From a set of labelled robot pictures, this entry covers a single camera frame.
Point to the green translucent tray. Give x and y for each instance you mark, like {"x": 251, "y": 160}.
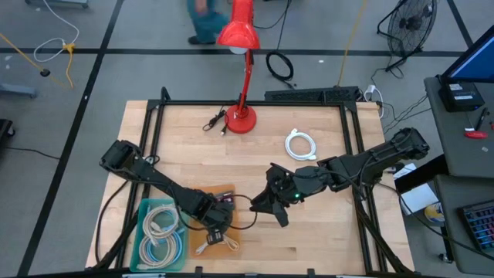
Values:
{"x": 135, "y": 231}

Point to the black floor puck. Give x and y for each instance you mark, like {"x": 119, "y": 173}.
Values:
{"x": 45, "y": 72}

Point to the grey keyboard desk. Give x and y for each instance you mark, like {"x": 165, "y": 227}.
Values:
{"x": 449, "y": 193}

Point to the black computer monitor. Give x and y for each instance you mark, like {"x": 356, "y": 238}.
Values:
{"x": 474, "y": 62}

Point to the black chair base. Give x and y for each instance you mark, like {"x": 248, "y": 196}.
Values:
{"x": 4, "y": 131}

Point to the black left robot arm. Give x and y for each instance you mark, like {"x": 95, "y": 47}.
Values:
{"x": 154, "y": 181}

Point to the orange translucent tray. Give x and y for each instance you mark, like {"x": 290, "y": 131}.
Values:
{"x": 200, "y": 189}

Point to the black metal table frame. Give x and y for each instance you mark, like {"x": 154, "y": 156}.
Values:
{"x": 193, "y": 102}

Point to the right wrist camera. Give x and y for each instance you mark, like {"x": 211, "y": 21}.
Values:
{"x": 278, "y": 173}

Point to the person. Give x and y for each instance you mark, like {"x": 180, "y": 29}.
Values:
{"x": 204, "y": 23}

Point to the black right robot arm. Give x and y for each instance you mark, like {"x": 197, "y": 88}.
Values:
{"x": 378, "y": 158}

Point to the grey monitor desk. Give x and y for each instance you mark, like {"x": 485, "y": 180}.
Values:
{"x": 463, "y": 158}

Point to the black pen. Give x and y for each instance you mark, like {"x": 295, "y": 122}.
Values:
{"x": 481, "y": 119}

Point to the black box with labels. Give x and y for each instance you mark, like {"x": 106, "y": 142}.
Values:
{"x": 461, "y": 96}

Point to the red desk lamp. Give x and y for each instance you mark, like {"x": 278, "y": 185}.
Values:
{"x": 241, "y": 119}

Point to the grey table foot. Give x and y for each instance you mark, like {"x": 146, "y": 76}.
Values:
{"x": 58, "y": 3}
{"x": 17, "y": 90}

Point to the red object on desk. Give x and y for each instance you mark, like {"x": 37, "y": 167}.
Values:
{"x": 476, "y": 134}

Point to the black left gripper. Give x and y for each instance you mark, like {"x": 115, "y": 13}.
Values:
{"x": 220, "y": 216}

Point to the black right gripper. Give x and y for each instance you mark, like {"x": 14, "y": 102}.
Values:
{"x": 305, "y": 185}

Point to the colourful backlit keyboard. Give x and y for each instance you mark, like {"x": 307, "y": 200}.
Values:
{"x": 480, "y": 226}

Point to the white paper box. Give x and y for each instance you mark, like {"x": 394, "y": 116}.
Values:
{"x": 418, "y": 197}

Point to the black floor fan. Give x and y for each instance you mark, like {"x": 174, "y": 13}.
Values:
{"x": 411, "y": 23}

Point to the black power strip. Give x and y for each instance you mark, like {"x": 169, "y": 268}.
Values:
{"x": 308, "y": 94}

